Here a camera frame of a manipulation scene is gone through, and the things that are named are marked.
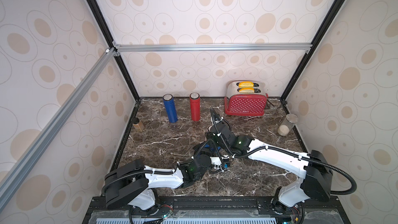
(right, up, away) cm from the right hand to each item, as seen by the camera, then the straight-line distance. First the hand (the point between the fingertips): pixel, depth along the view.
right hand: (207, 137), depth 79 cm
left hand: (+4, -4, 0) cm, 5 cm away
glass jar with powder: (+47, +6, +11) cm, 48 cm away
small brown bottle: (-43, +5, +16) cm, 46 cm away
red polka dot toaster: (+25, +18, +21) cm, 37 cm away
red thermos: (-7, +16, +18) cm, 25 cm away
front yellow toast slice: (+25, +26, +18) cm, 41 cm away
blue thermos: (-23, +19, +12) cm, 32 cm away
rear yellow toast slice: (+25, +31, +21) cm, 45 cm away
